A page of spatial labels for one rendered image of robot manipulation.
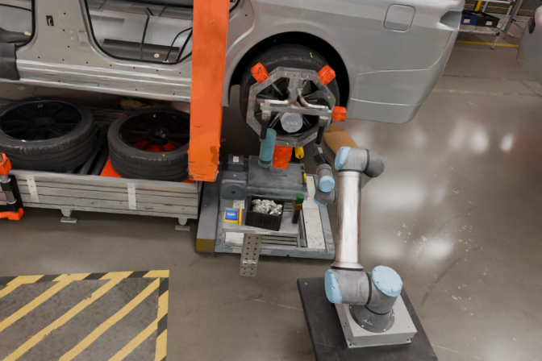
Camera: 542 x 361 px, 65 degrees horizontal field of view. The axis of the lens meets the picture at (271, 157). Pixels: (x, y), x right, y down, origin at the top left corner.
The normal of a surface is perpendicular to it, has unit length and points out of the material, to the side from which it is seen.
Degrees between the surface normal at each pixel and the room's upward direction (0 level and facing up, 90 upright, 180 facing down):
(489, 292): 0
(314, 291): 0
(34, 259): 0
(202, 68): 90
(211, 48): 90
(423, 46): 90
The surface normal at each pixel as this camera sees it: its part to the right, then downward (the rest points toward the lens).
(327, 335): 0.14, -0.80
